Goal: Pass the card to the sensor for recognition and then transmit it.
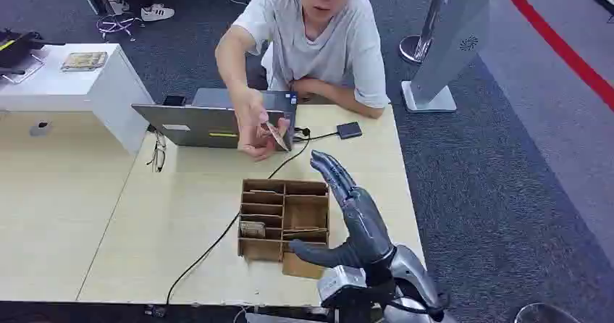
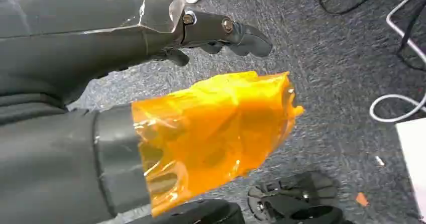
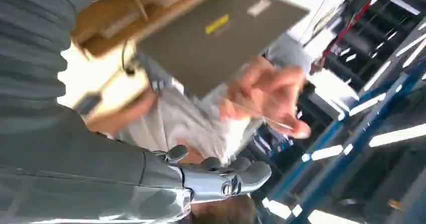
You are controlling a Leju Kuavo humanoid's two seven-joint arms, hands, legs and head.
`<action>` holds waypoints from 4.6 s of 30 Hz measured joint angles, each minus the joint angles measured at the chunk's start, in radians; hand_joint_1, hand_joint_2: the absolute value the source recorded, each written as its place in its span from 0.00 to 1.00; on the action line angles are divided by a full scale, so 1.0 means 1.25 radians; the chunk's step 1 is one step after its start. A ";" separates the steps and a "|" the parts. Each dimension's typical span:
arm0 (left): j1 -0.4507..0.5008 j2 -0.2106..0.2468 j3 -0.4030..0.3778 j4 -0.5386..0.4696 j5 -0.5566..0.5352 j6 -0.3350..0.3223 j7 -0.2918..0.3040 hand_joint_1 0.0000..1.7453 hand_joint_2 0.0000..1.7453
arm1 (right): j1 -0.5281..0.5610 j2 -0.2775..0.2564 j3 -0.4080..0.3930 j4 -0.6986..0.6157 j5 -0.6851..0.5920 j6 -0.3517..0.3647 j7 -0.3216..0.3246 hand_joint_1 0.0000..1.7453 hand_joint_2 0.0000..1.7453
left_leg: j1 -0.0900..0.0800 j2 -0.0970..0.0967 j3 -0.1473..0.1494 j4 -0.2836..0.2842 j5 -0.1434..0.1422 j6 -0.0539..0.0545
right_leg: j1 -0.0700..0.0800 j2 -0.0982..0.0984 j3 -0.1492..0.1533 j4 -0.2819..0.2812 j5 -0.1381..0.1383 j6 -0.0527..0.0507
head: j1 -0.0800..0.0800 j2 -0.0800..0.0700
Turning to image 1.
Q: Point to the red barrier belt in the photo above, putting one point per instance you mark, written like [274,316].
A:
[556,42]

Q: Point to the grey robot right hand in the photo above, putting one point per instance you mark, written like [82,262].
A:
[364,225]

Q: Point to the eyeglasses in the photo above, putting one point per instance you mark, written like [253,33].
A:
[158,153]

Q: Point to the grey desk grommet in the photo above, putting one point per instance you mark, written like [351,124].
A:
[40,128]

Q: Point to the black device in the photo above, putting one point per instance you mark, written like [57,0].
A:
[17,47]

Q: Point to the person's right hand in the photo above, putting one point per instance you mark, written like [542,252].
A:
[252,124]

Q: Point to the grey kiosk stand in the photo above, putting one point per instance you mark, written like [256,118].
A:
[451,42]

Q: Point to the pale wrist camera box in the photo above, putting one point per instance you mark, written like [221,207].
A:
[341,282]

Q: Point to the wooden card box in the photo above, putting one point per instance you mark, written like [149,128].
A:
[304,213]

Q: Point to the round chrome base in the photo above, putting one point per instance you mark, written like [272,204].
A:
[544,314]

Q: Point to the grey laptop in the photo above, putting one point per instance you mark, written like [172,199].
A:
[206,126]

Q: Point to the white cabinet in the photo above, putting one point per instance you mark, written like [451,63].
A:
[96,90]

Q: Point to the person's left hand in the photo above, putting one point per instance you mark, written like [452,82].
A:
[303,89]

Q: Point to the brown printed card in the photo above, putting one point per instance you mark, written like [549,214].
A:
[253,229]

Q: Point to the clear plastic stand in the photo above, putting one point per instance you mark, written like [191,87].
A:
[24,71]

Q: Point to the small black drive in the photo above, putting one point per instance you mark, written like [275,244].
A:
[349,130]

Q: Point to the chrome stanchion post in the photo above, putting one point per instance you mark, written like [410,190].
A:
[416,47]

